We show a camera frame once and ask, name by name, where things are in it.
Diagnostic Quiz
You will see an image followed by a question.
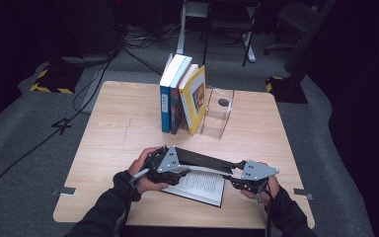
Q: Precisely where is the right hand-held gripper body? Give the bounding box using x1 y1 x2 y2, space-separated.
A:
235 160 280 202

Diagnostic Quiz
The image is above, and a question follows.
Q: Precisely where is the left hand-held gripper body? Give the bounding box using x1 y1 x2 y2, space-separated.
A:
128 145 191 187

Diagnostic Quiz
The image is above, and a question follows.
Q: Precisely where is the black hardcover book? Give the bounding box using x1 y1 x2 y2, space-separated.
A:
162 146 237 208

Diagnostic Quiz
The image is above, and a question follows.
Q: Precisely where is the blue spine book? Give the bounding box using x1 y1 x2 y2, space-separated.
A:
159 53 188 134

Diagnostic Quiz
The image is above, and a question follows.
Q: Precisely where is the red and blue paperback book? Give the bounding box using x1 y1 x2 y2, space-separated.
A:
170 56 193 135

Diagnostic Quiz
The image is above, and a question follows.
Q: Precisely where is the clear acrylic book holder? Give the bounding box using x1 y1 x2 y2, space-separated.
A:
195 86 236 140

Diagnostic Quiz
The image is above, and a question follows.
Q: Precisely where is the yellow and white book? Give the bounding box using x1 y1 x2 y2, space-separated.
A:
178 63 208 135

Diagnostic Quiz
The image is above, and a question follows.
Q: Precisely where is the person's right hand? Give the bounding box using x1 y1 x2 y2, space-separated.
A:
240 176 281 202

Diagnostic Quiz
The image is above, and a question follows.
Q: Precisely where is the person's left hand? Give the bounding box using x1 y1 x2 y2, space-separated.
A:
127 146 171 196

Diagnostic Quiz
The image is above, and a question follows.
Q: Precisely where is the grey tape strip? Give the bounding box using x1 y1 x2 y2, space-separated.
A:
292 188 315 201
49 186 78 198

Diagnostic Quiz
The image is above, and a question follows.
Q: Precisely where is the yellow-black striped stand base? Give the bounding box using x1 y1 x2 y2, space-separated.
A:
29 63 85 95
265 76 309 105

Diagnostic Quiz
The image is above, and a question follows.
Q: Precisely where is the white desk leg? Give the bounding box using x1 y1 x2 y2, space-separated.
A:
242 33 257 64
176 0 192 55

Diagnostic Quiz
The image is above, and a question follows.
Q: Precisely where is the dark metal stand pole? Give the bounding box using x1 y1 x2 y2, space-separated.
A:
283 0 339 75

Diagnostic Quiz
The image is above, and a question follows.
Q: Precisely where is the black office chair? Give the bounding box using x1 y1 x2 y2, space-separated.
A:
263 1 314 57

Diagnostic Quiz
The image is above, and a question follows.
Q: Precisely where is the right hand-held gripper cable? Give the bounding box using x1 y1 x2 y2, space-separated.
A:
261 184 274 237

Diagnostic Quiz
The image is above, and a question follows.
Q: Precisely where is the long black floor cable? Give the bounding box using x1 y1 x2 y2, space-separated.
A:
0 48 123 203

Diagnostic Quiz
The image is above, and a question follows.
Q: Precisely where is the black metal frame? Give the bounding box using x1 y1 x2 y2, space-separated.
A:
201 0 255 67

